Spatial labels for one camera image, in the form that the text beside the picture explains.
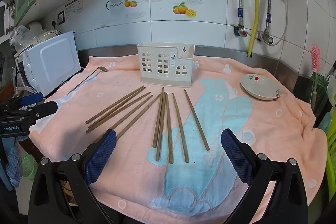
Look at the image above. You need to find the white microwave oven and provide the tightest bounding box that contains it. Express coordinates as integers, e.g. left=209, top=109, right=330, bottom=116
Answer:
left=18, top=31, right=81, bottom=96

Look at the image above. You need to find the metal ladle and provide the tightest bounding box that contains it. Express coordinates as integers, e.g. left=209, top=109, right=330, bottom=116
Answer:
left=67, top=66, right=109, bottom=96

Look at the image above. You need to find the pink and blue towel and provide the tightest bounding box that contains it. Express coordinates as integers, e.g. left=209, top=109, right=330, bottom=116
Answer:
left=30, top=55, right=327, bottom=223

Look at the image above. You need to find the white floral ceramic plate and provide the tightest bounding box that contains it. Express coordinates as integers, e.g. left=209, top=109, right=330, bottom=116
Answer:
left=240, top=74, right=282, bottom=101

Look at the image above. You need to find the cream plastic utensil holder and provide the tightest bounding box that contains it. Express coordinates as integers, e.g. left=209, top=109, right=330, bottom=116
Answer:
left=137, top=42, right=195, bottom=88

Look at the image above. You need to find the pink bottle brush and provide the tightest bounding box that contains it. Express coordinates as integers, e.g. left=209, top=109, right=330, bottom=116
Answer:
left=310, top=44, right=321, bottom=73

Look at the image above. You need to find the yellow gas hose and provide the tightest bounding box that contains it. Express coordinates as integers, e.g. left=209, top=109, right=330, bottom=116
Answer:
left=247, top=0, right=264, bottom=58

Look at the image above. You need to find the red handle water valve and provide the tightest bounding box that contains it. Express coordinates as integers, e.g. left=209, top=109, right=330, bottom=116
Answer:
left=234, top=25, right=248, bottom=37

